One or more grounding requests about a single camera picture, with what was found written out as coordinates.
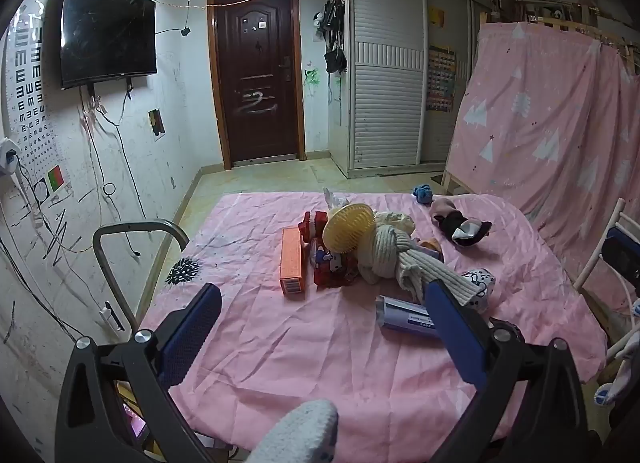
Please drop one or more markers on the blue yarn ball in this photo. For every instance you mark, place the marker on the blue yarn ball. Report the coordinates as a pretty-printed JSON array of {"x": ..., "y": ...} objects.
[{"x": 422, "y": 193}]

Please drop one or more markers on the pink tablecloth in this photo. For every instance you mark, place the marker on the pink tablecloth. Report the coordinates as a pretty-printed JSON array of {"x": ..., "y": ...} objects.
[{"x": 300, "y": 343}]

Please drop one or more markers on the red green sticker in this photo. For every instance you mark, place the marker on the red green sticker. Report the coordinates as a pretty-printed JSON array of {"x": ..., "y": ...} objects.
[{"x": 55, "y": 178}]

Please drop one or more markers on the white cartoon print sock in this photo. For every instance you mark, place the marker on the white cartoon print sock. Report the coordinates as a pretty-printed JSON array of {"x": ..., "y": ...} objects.
[{"x": 480, "y": 285}]

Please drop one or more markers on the person's left hand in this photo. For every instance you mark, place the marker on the person's left hand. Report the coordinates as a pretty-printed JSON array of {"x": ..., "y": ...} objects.
[{"x": 295, "y": 433}]

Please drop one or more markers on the white metal chair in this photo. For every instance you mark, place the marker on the white metal chair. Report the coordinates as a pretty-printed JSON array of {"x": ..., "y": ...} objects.
[{"x": 597, "y": 243}]

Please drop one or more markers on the black white sock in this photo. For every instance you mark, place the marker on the black white sock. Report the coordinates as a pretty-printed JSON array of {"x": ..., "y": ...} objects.
[{"x": 470, "y": 233}]

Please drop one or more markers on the black wall television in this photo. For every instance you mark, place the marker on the black wall television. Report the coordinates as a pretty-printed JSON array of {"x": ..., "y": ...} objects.
[{"x": 107, "y": 28}]

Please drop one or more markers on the orange box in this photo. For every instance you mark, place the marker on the orange box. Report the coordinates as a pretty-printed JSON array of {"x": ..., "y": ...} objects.
[{"x": 291, "y": 263}]

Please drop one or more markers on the hanging black bags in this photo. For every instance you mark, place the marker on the hanging black bags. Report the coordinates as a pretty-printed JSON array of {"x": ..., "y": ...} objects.
[{"x": 334, "y": 58}]

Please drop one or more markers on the yellow sticker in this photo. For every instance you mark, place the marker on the yellow sticker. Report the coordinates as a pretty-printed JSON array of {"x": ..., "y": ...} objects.
[{"x": 436, "y": 17}]

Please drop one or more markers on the yellow round brush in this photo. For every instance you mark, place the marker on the yellow round brush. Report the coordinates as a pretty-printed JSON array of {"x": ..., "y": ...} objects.
[{"x": 348, "y": 226}]

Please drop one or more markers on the wooden bed frame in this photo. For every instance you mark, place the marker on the wooden bed frame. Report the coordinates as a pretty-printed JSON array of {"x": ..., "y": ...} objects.
[{"x": 550, "y": 10}]

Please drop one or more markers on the red printed packet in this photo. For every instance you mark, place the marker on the red printed packet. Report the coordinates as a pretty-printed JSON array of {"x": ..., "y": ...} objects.
[{"x": 330, "y": 265}]

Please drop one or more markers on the eye chart poster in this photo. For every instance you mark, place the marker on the eye chart poster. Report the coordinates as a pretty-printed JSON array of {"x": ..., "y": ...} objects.
[{"x": 25, "y": 93}]

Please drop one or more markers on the cream ribbed knit cloth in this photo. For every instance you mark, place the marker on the cream ribbed knit cloth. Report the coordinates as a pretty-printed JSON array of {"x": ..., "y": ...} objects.
[{"x": 390, "y": 253}]

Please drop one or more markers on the person's right hand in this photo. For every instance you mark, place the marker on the person's right hand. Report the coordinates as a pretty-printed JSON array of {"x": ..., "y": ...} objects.
[{"x": 622, "y": 373}]

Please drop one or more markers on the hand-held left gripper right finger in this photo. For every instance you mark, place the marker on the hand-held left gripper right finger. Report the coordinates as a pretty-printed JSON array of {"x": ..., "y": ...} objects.
[{"x": 455, "y": 333}]

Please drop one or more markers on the small wall picture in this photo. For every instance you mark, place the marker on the small wall picture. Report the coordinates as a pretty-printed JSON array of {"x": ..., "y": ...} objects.
[{"x": 156, "y": 124}]

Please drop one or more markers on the blue white tube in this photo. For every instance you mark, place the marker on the blue white tube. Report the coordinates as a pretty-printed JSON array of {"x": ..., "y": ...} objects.
[{"x": 402, "y": 318}]

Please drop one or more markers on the white slatted wardrobe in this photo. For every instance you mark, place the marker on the white slatted wardrobe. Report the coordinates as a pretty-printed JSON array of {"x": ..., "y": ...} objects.
[{"x": 385, "y": 93}]

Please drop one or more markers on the colourful chart poster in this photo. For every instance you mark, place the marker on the colourful chart poster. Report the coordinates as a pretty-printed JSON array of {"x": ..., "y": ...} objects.
[{"x": 441, "y": 78}]

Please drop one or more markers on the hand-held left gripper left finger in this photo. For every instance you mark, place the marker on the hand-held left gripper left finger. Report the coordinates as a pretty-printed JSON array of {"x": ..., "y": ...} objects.
[{"x": 192, "y": 328}]

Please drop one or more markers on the pink tree print curtain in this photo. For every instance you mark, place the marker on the pink tree print curtain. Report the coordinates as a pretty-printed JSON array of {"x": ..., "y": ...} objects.
[{"x": 540, "y": 118}]

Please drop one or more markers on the dark brown door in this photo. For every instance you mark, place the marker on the dark brown door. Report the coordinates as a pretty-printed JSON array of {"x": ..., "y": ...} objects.
[{"x": 255, "y": 93}]

